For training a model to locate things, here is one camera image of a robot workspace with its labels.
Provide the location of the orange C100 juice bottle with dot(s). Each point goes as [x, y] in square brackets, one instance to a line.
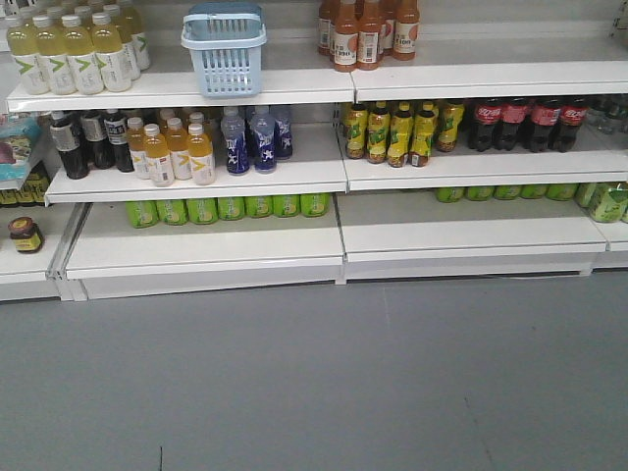
[406, 25]
[370, 25]
[345, 37]

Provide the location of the light blue plastic basket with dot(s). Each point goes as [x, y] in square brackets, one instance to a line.
[225, 40]

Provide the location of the small brown sauce jar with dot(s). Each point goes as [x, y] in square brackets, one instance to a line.
[26, 235]

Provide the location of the orange vitamin drink bottle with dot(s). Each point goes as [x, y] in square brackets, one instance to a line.
[176, 137]
[158, 156]
[201, 156]

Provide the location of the dark tea bottle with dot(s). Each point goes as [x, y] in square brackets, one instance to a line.
[65, 134]
[115, 123]
[94, 132]

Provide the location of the white metal shelving unit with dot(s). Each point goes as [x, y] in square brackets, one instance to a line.
[385, 224]

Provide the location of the blue sports drink bottle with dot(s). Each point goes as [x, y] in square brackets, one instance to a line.
[233, 129]
[263, 129]
[283, 134]

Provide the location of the pale yellow drink bottle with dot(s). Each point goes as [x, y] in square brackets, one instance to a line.
[110, 54]
[24, 52]
[81, 56]
[53, 53]

